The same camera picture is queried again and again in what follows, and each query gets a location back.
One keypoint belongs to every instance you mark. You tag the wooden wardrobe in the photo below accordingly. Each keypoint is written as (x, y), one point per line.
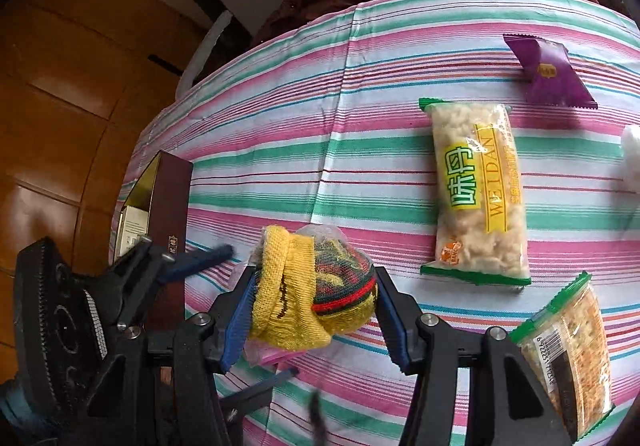
(75, 101)

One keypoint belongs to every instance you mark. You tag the snack bar packet black label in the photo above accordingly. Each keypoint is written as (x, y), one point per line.
(570, 356)

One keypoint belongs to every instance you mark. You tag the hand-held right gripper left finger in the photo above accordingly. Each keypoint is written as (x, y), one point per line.
(240, 326)

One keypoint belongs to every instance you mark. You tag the gold tin box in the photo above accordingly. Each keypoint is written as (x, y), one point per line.
(172, 206)

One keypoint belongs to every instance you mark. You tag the purple snack packet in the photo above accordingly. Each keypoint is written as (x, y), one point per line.
(547, 71)

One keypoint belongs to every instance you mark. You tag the beige carton box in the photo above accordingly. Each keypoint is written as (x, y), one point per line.
(132, 231)

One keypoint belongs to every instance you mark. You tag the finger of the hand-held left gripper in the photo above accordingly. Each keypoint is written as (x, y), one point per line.
(200, 261)
(260, 391)

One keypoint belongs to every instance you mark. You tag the yellow sock roll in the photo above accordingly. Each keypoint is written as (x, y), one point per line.
(300, 291)

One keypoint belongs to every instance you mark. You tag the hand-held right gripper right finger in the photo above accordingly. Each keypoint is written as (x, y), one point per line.
(392, 331)

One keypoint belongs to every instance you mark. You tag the striped bedsheet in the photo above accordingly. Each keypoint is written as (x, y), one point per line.
(375, 136)

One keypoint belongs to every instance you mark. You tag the white cotton ball pack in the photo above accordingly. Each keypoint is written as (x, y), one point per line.
(631, 154)

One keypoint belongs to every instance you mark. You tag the rice puff packet yellow label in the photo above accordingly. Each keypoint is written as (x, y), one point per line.
(475, 196)

